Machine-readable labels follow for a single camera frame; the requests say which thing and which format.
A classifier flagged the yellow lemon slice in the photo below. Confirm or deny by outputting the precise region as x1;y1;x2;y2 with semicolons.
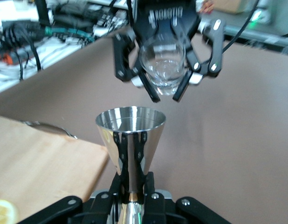
0;199;19;224

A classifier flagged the brown table cover sheet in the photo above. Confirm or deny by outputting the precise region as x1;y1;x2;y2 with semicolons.
0;25;288;224

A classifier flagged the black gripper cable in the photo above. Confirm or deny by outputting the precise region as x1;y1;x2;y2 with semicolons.
222;0;261;54

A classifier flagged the wooden cutting board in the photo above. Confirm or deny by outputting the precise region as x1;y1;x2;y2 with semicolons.
0;114;110;224

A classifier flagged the stainless steel jigger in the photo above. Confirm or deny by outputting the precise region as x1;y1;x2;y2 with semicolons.
95;106;167;224

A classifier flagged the brown cardboard box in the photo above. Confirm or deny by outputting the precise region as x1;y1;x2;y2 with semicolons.
213;0;260;14

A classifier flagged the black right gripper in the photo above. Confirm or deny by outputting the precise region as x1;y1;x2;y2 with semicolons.
112;0;226;104

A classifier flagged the clear glass measuring cup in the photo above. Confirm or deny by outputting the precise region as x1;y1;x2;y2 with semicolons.
138;38;188;96

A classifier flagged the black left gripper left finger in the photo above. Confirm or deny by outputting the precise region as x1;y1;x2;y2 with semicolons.
17;174;126;224

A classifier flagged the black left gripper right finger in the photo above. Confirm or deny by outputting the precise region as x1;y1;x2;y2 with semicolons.
140;171;233;224

